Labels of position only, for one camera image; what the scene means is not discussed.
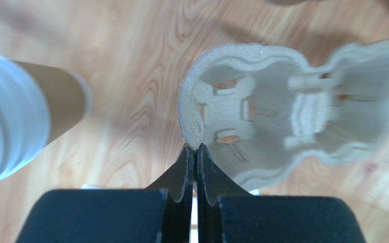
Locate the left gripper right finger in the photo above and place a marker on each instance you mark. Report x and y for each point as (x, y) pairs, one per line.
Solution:
(218, 198)

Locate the stack of paper cups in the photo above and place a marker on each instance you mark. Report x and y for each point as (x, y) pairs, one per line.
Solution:
(37, 105)

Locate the single pulp cup carrier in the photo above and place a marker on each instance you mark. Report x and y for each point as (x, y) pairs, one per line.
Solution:
(262, 109)

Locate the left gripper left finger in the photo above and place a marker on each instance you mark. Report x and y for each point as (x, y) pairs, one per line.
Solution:
(176, 185)

